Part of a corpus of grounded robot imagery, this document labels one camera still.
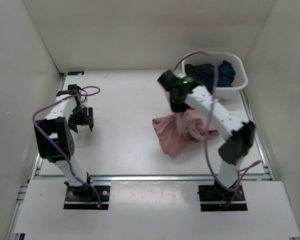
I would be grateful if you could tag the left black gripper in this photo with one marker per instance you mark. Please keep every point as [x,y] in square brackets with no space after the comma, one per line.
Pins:
[87,120]

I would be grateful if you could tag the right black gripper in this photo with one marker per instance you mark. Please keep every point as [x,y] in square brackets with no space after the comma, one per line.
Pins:
[177,109]

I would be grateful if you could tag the pink trousers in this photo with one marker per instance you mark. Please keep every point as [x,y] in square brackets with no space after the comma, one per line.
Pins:
[177,131]

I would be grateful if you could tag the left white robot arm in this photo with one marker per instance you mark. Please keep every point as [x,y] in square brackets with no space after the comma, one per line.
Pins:
[55,141]

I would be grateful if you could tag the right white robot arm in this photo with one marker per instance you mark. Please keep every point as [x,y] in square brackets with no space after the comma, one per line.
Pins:
[238,136]

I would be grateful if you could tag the black trousers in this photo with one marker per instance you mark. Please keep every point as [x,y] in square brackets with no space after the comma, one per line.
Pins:
[190,70]

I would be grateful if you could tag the blue trousers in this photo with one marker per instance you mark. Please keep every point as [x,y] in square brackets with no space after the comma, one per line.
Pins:
[226,75]

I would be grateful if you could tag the blue corner label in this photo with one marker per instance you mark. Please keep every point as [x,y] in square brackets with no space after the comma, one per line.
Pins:
[75,73]

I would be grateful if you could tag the white plastic basket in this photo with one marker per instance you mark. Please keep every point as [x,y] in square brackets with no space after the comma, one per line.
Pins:
[217,57]

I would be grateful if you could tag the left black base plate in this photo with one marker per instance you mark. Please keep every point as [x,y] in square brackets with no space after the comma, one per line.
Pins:
[88,200]

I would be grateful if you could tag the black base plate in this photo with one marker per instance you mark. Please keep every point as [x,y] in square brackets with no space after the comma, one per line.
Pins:
[88,200]
[214,198]

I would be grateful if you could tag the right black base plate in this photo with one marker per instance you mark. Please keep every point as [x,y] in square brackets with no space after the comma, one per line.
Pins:
[214,198]

